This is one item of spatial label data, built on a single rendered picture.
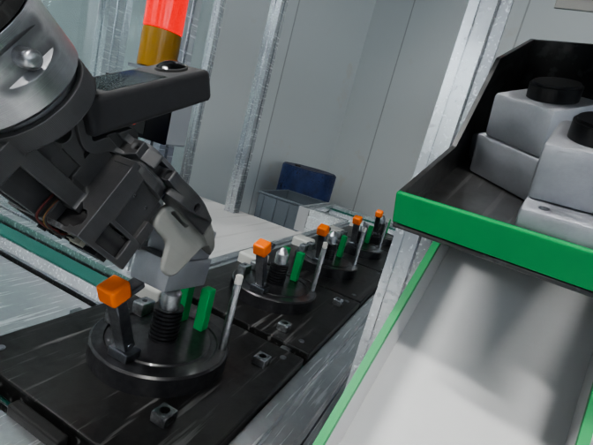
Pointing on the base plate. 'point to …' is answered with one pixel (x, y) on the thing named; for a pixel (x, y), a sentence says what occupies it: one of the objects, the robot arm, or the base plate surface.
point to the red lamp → (166, 14)
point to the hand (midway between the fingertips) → (187, 230)
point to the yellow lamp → (157, 46)
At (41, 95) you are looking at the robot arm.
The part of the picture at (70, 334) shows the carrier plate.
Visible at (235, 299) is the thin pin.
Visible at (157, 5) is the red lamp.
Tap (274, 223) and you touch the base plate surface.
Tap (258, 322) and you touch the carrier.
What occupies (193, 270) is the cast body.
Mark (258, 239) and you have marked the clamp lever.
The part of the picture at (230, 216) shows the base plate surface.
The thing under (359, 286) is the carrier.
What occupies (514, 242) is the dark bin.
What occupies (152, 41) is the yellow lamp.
